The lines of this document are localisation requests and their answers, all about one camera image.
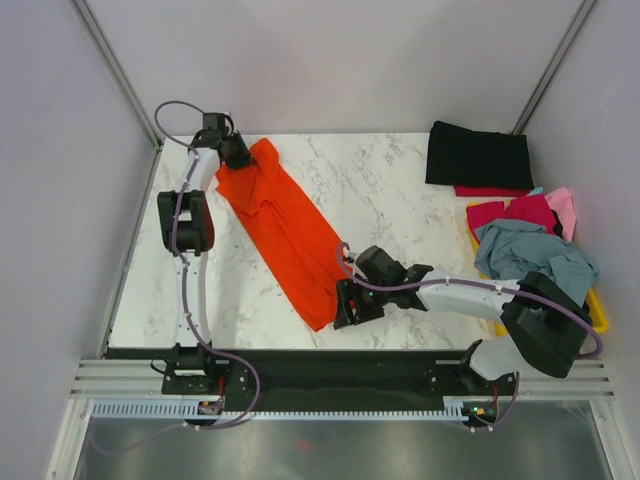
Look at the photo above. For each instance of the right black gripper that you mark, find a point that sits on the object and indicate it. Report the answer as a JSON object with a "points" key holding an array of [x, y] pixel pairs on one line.
{"points": [[346, 290]]}

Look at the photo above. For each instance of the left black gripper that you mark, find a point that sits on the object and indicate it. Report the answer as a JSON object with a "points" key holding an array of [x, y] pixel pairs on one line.
{"points": [[245, 159]]}

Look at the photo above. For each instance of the orange t shirt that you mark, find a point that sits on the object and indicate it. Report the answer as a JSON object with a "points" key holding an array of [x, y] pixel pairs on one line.
{"points": [[293, 237]]}

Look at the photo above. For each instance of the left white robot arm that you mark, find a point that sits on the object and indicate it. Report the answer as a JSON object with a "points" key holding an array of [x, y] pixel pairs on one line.
{"points": [[194, 366]]}

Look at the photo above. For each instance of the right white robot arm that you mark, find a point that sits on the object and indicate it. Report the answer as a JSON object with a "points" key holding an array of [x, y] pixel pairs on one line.
{"points": [[546, 330]]}

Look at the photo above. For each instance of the folded red t shirt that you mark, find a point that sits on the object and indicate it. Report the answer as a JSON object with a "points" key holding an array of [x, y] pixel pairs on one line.
{"points": [[488, 192]]}

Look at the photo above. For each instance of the grey blue t shirt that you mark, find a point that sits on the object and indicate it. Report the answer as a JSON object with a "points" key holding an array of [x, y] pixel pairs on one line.
{"points": [[510, 249]]}

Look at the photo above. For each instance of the folded black t shirt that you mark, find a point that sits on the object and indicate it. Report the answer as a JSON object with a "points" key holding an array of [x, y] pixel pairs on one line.
{"points": [[461, 157]]}

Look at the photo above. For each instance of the magenta t shirt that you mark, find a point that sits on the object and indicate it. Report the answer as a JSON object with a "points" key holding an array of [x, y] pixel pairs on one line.
{"points": [[532, 209]]}

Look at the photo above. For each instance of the pink t shirt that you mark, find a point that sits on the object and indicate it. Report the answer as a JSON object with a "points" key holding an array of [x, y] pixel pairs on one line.
{"points": [[562, 205]]}

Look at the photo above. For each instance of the yellow plastic bin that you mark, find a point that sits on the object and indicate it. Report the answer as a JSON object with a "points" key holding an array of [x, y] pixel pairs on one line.
{"points": [[592, 302]]}

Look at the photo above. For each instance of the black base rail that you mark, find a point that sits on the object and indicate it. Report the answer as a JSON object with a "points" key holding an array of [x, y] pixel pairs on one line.
{"points": [[356, 380]]}

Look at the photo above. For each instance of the left aluminium frame post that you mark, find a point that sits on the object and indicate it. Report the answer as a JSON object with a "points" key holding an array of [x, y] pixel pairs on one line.
{"points": [[93, 28]]}

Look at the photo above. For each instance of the aluminium frame post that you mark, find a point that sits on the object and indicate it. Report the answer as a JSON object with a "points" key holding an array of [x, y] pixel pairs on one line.
{"points": [[93, 28], [561, 52]]}

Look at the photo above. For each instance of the white slotted cable duct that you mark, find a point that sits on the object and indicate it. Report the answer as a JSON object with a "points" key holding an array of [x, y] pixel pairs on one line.
{"points": [[194, 410]]}

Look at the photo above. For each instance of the right aluminium frame post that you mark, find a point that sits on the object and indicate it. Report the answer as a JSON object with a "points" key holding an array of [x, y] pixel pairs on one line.
{"points": [[561, 52]]}

